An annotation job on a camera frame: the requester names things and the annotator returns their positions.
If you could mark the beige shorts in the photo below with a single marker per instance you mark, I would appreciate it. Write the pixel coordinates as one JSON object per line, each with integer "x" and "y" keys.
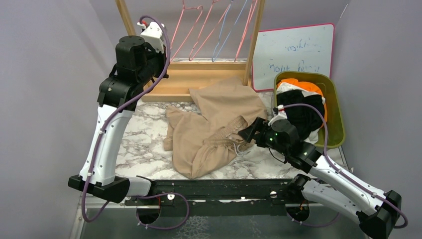
{"x": 202, "y": 143}

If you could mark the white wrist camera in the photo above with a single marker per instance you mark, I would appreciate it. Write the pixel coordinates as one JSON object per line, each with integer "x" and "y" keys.
{"x": 278, "y": 114}
{"x": 153, "y": 34}

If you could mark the wooden clothes rack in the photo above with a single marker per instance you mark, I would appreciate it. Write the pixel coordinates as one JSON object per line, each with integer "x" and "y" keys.
{"x": 185, "y": 75}

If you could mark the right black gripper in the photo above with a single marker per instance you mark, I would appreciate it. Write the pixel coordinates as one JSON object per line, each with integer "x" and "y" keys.
{"x": 260, "y": 124}

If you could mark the olive green plastic bin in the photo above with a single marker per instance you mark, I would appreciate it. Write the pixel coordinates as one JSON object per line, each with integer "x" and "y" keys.
{"x": 336, "y": 131}

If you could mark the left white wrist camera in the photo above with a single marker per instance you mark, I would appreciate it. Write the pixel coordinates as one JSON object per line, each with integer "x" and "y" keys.
{"x": 153, "y": 34}

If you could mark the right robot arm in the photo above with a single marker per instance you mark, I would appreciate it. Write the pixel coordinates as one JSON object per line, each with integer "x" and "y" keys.
{"x": 324, "y": 182}

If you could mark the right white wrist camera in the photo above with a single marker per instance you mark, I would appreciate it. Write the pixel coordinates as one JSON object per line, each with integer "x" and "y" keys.
{"x": 278, "y": 114}

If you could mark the white shorts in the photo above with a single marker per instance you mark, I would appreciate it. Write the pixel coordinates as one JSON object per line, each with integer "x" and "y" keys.
{"x": 313, "y": 95}

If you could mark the pink framed whiteboard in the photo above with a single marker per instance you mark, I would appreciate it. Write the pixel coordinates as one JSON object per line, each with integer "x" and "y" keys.
{"x": 300, "y": 49}

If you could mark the pink hanger of black shorts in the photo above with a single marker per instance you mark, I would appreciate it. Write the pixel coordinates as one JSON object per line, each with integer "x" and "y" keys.
{"x": 203, "y": 36}

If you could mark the blue wire hanger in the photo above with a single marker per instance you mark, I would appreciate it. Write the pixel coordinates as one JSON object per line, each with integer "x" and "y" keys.
{"x": 229, "y": 31}

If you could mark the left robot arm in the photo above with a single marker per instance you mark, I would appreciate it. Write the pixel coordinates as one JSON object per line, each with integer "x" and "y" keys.
{"x": 139, "y": 60}

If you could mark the black shorts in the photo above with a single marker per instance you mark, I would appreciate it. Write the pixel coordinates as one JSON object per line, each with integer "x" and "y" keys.
{"x": 305, "y": 119}

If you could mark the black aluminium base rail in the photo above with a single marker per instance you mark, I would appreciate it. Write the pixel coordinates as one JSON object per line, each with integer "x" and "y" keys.
{"x": 276, "y": 191}

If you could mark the pink wire hanger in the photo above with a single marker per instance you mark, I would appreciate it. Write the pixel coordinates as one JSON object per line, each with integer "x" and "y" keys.
{"x": 245, "y": 29}

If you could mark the orange shorts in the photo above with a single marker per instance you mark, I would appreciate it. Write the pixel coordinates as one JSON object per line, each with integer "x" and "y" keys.
{"x": 306, "y": 85}

